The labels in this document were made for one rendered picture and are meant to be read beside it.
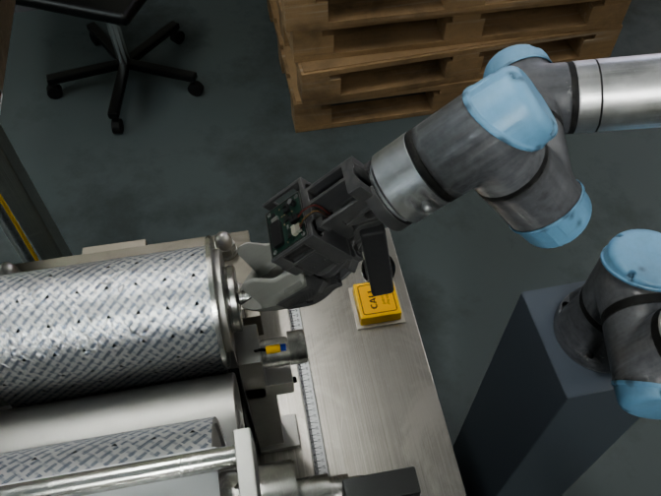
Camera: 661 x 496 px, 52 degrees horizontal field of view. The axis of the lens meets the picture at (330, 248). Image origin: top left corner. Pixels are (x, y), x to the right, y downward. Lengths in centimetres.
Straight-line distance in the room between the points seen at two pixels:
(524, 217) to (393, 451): 51
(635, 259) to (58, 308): 74
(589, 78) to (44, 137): 241
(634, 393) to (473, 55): 188
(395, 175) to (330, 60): 194
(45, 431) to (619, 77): 67
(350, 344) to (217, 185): 150
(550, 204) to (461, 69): 206
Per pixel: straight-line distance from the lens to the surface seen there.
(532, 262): 239
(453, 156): 57
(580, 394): 115
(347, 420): 106
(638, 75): 75
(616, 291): 102
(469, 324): 221
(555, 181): 63
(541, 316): 120
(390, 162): 59
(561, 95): 73
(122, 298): 71
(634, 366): 96
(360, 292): 114
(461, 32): 260
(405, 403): 108
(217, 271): 71
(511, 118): 56
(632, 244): 104
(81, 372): 75
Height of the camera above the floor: 189
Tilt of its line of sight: 55 degrees down
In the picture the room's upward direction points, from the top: straight up
